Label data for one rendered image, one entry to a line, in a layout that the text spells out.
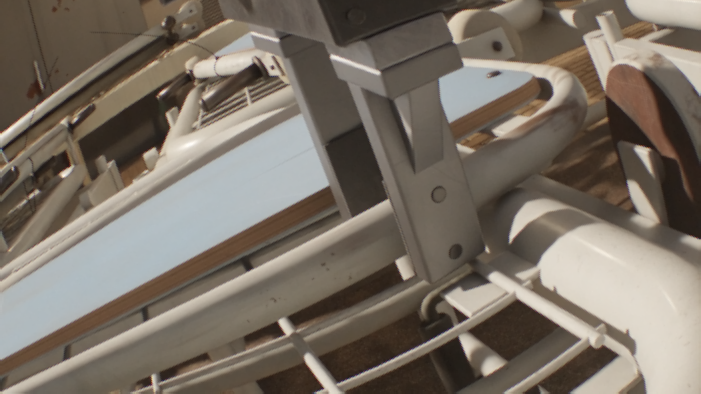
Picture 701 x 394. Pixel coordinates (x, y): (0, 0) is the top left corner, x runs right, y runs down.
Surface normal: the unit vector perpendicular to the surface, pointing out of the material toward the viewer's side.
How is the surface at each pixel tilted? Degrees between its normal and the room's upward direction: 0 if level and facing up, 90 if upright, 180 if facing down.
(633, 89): 90
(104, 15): 90
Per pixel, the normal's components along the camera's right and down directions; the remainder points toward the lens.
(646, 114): -0.89, 0.44
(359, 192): 0.40, 0.26
